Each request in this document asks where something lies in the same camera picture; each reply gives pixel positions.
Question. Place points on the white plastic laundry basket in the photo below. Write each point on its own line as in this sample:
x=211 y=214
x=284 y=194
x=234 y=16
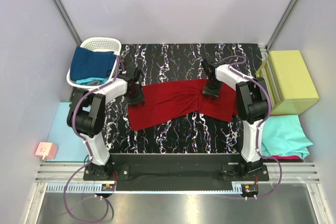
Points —
x=101 y=44

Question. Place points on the yellow drawer box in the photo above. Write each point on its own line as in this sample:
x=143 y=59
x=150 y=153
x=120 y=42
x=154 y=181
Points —
x=288 y=82

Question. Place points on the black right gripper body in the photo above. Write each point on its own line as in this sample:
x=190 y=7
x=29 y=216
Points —
x=212 y=87

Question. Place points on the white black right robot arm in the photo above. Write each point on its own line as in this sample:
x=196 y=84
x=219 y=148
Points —
x=253 y=108

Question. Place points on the folded turquoise t-shirt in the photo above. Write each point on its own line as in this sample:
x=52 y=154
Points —
x=283 y=136

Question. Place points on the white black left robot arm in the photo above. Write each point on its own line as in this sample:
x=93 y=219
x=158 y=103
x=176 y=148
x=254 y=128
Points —
x=87 y=115

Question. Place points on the folded magenta t-shirt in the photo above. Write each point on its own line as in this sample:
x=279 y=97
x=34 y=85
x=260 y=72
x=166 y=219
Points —
x=285 y=158

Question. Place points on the light blue t-shirt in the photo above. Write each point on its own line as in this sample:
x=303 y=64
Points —
x=92 y=81

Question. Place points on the pink sponge block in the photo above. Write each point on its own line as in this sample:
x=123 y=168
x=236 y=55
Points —
x=46 y=150

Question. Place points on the green clipboard with paper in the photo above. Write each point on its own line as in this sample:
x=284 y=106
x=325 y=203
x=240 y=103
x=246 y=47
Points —
x=70 y=146

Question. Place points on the navy blue t-shirt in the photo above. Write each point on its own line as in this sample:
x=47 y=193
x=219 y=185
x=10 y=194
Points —
x=91 y=64

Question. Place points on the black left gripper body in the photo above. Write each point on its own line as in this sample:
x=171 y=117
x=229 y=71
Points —
x=135 y=98

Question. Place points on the red t-shirt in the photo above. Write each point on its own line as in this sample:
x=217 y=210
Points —
x=169 y=100

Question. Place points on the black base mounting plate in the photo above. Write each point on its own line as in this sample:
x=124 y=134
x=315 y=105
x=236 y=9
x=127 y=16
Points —
x=176 y=173

